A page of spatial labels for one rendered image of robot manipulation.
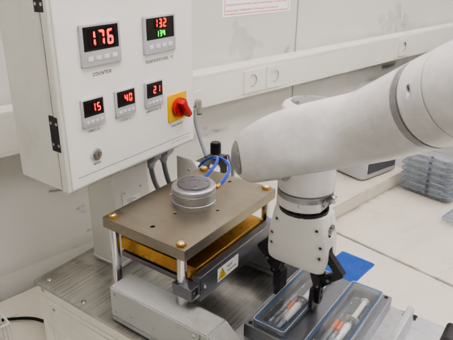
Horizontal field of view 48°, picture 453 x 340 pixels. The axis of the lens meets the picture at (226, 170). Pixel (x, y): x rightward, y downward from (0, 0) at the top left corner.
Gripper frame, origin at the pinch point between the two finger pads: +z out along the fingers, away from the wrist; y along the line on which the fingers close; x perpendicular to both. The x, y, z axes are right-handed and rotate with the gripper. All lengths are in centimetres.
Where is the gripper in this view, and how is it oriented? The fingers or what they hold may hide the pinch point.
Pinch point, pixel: (296, 289)
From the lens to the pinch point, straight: 86.1
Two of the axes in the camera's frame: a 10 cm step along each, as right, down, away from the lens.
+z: -0.1, 9.2, 4.0
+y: -8.2, -2.4, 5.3
